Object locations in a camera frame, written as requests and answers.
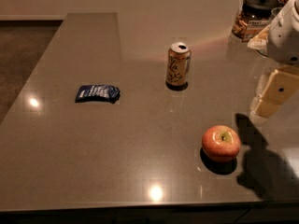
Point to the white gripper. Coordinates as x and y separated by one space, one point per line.
285 37

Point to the orange LaCroix soda can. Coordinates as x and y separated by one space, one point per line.
178 65

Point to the blue RXBAR blueberry wrapper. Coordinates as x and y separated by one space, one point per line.
97 93

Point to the red apple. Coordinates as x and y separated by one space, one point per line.
221 143

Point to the glass jar with black lid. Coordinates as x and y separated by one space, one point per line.
252 17

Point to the clear glass base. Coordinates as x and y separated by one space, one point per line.
259 42

